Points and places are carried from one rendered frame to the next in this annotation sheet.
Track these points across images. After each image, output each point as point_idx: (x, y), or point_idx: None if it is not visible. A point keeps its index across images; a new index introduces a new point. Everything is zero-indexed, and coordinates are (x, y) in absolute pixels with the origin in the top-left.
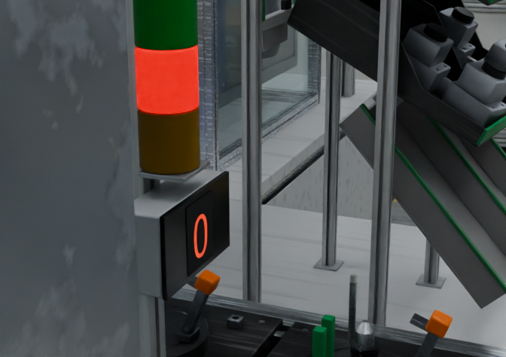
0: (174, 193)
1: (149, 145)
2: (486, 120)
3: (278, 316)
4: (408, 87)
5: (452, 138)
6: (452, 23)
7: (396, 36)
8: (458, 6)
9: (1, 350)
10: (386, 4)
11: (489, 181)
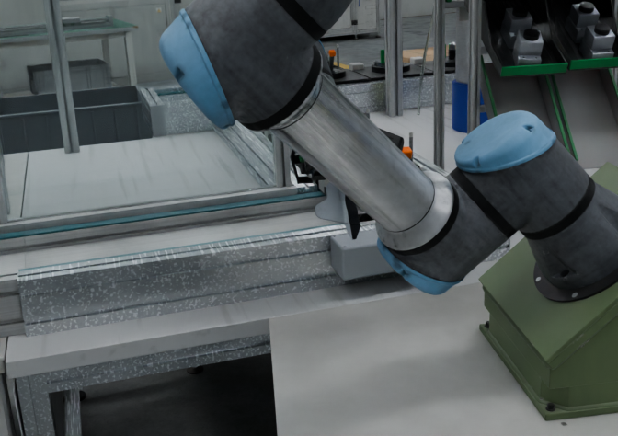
0: None
1: None
2: (517, 64)
3: (425, 166)
4: (486, 41)
5: (599, 95)
6: (575, 12)
7: (474, 10)
8: (609, 3)
9: None
10: None
11: (612, 127)
